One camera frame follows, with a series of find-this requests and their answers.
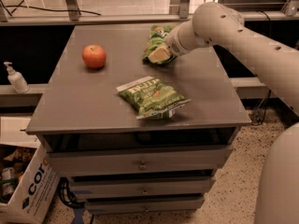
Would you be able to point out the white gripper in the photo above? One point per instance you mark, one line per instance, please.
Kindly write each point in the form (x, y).
(175, 47)

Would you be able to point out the green rice chip bag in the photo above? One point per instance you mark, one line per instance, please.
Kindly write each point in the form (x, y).
(157, 36)

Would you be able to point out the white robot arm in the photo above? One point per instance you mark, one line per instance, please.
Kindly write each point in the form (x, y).
(277, 67)

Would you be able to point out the green snack bag white edge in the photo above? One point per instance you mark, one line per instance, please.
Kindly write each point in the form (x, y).
(152, 98)

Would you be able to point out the red apple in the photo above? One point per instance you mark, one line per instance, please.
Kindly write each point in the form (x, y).
(94, 56)

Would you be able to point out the grey drawer cabinet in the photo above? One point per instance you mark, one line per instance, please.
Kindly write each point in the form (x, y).
(117, 161)

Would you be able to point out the white pump bottle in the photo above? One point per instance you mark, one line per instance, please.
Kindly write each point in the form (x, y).
(16, 79)

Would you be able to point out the white cardboard box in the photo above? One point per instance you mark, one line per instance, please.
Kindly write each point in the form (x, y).
(28, 182)

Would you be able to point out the grey metal frame rail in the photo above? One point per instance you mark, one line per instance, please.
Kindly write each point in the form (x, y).
(69, 12)

